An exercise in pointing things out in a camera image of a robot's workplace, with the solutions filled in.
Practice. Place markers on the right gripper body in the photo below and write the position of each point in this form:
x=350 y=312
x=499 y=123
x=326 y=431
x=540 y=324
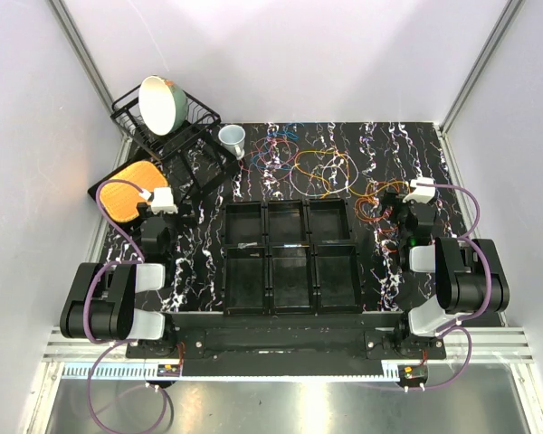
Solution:
x=401 y=209

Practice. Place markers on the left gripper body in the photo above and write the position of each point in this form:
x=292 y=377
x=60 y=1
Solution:
x=172 y=221

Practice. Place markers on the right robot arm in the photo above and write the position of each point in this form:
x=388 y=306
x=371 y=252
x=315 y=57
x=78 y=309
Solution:
x=469 y=279

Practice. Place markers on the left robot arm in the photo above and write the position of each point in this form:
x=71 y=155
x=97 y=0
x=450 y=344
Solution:
x=101 y=303

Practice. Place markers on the black bin back right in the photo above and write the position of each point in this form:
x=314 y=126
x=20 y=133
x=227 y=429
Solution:
x=328 y=220

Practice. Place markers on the black bin back left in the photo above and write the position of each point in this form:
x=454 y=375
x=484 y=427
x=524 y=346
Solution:
x=243 y=223

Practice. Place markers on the black dish rack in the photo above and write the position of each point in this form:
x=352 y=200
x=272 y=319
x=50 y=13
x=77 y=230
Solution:
x=191 y=158

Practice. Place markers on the black bin front left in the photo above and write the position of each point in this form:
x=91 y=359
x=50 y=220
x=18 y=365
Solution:
x=245 y=280

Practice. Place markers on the black bin back middle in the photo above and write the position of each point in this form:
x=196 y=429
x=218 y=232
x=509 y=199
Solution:
x=286 y=222

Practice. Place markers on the white mug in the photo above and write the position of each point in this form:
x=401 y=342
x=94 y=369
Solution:
x=232 y=138

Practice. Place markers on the green and white bowl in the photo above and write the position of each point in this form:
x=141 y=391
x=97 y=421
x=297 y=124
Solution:
x=163 y=105

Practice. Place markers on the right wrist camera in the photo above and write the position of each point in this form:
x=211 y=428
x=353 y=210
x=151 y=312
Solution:
x=422 y=190

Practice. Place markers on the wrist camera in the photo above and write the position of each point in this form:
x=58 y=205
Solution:
x=422 y=190
x=163 y=201

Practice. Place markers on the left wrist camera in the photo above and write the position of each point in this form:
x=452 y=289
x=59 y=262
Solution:
x=163 y=201

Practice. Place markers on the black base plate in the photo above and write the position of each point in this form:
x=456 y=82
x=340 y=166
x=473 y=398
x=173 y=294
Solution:
x=373 y=335

